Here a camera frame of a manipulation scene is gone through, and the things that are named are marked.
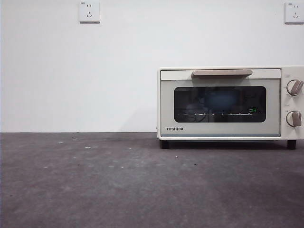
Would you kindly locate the white toaster oven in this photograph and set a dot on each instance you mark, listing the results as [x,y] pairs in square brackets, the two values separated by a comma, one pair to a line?
[283,104]

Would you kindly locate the beige oven knob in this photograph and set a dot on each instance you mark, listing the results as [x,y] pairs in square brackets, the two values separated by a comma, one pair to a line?
[293,118]
[294,87]

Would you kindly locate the white wall socket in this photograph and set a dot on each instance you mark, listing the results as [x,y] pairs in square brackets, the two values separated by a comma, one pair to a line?
[89,12]
[294,13]

